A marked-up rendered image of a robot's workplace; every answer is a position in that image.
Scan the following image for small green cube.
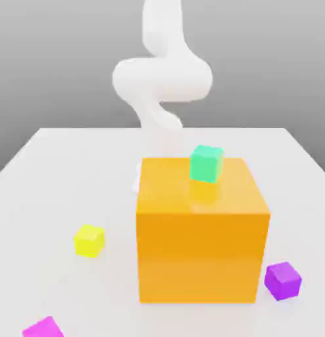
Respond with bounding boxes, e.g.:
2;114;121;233
189;144;224;184

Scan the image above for small yellow cube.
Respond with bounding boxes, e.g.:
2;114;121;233
73;224;106;259

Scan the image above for small purple cube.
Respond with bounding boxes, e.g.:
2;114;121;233
264;261;303;301

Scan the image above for small magenta cube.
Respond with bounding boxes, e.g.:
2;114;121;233
21;315;65;337

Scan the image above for large orange box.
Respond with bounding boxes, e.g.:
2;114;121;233
136;157;272;305

